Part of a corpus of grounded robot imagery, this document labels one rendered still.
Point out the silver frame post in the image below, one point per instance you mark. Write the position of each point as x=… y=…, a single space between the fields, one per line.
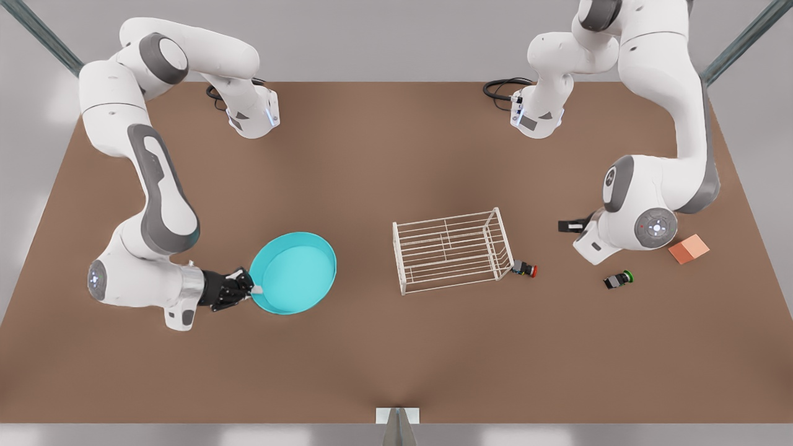
x=397 y=426
x=43 y=36
x=743 y=41

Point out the red button switch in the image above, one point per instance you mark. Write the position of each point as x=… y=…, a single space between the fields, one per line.
x=525 y=269

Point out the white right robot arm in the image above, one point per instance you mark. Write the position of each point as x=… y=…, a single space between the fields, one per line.
x=162 y=199

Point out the green button switch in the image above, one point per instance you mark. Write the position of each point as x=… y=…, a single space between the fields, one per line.
x=619 y=279

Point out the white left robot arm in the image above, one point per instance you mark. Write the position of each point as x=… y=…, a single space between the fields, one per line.
x=657 y=74

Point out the orange cube block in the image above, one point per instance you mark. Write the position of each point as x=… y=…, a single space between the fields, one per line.
x=689 y=248

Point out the turquoise round plate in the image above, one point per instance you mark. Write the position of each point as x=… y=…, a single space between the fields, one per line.
x=294 y=272

